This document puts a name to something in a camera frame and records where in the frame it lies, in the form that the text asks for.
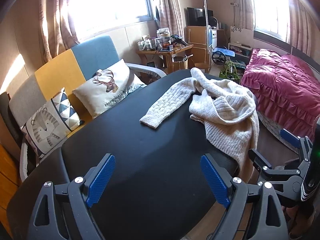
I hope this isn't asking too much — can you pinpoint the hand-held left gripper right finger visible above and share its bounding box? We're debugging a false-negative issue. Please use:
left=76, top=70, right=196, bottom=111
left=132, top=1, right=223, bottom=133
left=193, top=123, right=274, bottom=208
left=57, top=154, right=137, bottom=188
left=200, top=154, right=290, bottom=240

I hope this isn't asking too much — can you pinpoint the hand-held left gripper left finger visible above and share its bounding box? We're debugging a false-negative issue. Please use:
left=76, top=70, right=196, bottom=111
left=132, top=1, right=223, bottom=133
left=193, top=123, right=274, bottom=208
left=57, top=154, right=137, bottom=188
left=26, top=154, right=117, bottom=240

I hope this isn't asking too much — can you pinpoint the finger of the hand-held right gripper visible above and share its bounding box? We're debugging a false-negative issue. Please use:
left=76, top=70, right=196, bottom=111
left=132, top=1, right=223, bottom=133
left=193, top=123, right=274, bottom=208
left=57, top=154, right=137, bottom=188
left=248, top=149, right=302, bottom=178
left=279, top=128, right=313, bottom=165

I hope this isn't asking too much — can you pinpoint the white knit sweater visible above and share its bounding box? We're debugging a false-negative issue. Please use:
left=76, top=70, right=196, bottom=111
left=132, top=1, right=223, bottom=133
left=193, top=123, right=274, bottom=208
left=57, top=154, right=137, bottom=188
left=139, top=67, right=260, bottom=178

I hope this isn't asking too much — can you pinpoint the magenta ruffled bedspread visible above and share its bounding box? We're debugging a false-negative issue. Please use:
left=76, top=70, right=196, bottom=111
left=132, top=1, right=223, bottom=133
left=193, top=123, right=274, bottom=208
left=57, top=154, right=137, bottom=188
left=240, top=48, right=320, bottom=153

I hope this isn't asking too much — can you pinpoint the tiger print cushion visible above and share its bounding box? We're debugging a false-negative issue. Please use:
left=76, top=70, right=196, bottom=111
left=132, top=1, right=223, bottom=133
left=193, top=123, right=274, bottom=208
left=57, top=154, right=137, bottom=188
left=20, top=87, right=82, bottom=158

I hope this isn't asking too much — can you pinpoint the green bag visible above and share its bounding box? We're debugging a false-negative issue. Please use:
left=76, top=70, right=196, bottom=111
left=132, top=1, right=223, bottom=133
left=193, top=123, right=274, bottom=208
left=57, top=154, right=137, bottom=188
left=219, top=61, right=240, bottom=80

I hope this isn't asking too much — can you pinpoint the deer print cushion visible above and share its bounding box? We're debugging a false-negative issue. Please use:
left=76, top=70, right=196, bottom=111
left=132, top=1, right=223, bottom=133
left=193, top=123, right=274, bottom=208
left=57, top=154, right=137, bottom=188
left=72, top=59, right=147, bottom=119

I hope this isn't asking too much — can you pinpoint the wooden wardrobe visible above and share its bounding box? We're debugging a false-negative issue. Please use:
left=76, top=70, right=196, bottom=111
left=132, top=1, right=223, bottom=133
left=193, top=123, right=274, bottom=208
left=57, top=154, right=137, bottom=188
left=0, top=140, right=23, bottom=235

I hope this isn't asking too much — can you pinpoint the white low shelf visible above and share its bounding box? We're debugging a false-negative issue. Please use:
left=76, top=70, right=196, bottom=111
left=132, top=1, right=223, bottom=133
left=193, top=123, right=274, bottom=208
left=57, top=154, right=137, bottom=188
left=228, top=42, right=252, bottom=63

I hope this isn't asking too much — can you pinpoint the blue plastic toy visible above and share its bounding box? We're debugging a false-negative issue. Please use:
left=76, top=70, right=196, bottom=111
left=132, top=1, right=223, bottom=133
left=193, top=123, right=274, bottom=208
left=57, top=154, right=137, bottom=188
left=212, top=47, right=236, bottom=65

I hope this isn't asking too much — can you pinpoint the pink patterned curtain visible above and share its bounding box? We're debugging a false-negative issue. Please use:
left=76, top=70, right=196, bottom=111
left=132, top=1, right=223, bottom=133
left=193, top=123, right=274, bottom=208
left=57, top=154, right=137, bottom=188
left=287, top=0, right=320, bottom=58
left=37, top=0, right=80, bottom=63
left=232, top=0, right=255, bottom=30
left=152, top=0, right=185, bottom=38

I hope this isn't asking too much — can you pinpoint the white panel with flower stickers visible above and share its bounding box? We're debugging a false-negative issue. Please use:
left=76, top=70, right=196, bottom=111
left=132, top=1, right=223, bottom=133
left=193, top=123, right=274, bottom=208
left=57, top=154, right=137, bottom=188
left=230, top=26, right=254, bottom=44

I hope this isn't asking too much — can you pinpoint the grey yellow blue sofa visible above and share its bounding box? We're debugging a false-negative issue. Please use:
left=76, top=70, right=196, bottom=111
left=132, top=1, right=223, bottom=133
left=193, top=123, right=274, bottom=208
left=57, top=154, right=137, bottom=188
left=9, top=35, right=167, bottom=183

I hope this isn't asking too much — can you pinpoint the brown bag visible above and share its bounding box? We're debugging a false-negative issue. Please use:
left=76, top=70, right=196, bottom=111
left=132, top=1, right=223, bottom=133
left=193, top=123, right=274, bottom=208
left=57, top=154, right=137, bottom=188
left=172, top=56, right=190, bottom=74

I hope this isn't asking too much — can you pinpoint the blue white folded board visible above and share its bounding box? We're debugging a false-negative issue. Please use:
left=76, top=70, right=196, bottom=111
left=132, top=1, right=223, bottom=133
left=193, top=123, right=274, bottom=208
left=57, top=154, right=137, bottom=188
left=206, top=25, right=218, bottom=55

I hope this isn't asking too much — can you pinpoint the bright window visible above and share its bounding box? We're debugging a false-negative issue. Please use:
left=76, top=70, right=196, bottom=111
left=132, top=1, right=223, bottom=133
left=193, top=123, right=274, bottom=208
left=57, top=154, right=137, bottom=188
left=67, top=0, right=155, bottom=40
left=247, top=0, right=293, bottom=43

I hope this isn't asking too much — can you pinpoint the wooden side table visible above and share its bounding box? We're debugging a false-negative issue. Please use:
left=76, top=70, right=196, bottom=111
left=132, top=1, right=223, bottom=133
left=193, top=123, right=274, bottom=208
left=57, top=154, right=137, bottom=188
left=136, top=44, right=194, bottom=74

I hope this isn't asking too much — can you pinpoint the wooden folding table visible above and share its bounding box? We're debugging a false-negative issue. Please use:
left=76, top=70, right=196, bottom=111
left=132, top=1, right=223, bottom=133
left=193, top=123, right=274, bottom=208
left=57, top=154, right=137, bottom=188
left=187, top=26, right=209, bottom=67

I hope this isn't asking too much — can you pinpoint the group of small jars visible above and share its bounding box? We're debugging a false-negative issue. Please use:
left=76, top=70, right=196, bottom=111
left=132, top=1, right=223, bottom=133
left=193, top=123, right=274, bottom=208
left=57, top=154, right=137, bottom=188
left=137, top=38, right=157, bottom=52

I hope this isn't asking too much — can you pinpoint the black handheld tool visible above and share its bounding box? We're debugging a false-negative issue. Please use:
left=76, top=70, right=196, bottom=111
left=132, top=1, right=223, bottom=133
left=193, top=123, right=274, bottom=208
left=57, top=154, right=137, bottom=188
left=171, top=36, right=188, bottom=48

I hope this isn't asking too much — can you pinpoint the clear plastic container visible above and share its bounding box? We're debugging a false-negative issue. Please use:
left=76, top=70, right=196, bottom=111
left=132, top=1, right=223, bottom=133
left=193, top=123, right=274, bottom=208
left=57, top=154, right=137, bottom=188
left=155, top=27, right=173, bottom=51

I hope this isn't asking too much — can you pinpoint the black television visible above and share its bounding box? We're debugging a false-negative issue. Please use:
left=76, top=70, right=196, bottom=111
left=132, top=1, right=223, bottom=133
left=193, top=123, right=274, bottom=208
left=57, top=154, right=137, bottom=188
left=187, top=7, right=213, bottom=27

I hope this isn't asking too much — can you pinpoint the white metal stand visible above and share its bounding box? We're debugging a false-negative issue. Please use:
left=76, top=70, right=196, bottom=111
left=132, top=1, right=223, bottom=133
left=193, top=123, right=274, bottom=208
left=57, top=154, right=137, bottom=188
left=201, top=0, right=211, bottom=63

